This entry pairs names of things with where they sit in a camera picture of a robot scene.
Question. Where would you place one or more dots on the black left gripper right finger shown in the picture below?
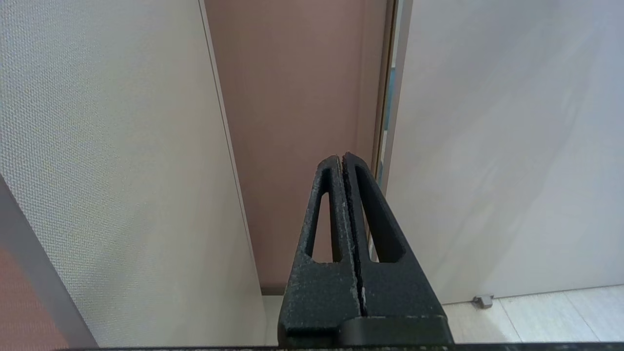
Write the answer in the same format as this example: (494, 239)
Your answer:
(390, 292)

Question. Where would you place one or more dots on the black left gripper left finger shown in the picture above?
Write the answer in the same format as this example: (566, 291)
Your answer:
(321, 292)

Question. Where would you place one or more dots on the grey floor door stop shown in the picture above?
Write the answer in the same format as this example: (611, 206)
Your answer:
(483, 301)

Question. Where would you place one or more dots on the white room door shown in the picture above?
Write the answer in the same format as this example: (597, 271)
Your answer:
(512, 146)

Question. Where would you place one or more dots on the teal object beyond door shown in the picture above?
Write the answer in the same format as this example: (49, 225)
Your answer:
(388, 97)

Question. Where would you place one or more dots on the dark skirting board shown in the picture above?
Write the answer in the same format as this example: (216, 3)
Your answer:
(273, 290)

